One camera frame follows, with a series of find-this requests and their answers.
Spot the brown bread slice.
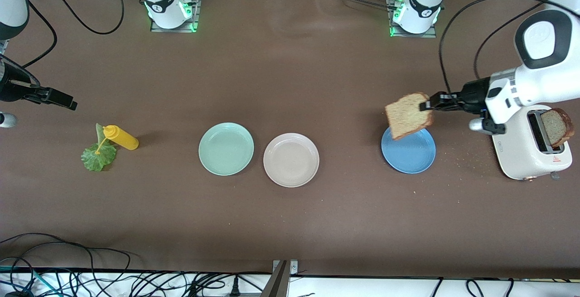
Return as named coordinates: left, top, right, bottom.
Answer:
left=385, top=92, right=435, bottom=141
left=541, top=108, right=575, bottom=148

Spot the green lettuce leaf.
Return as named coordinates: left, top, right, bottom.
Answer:
left=81, top=123, right=117, bottom=172

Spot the yellow mustard squeeze bottle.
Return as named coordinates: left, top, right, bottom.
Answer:
left=94, top=125, right=139, bottom=155

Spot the blue plate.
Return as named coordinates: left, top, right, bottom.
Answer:
left=381, top=124, right=436, bottom=174

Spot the beige plate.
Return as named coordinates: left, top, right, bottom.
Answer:
left=263, top=133, right=320, bottom=188

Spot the mint green plate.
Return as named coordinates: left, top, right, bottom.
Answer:
left=198, top=122, right=255, bottom=176

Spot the white toaster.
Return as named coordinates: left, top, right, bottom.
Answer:
left=490, top=105, right=573, bottom=181

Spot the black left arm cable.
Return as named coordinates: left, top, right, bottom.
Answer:
left=438, top=0, right=580, bottom=103

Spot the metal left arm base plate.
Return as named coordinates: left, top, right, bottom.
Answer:
left=387, top=0, right=438, bottom=38

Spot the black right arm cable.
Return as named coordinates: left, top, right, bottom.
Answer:
left=20, top=0, right=125, bottom=69

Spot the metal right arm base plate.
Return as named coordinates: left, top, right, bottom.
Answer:
left=150, top=0, right=202, bottom=33

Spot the black looping cable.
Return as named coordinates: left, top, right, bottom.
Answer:
left=0, top=233, right=132, bottom=284

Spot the teal cable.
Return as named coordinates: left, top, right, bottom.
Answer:
left=0, top=265, right=50, bottom=291

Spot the grey metal table bracket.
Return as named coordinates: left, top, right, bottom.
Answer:
left=273, top=260, right=299, bottom=275

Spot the dark grey metal post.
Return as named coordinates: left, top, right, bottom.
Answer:
left=261, top=261, right=290, bottom=297

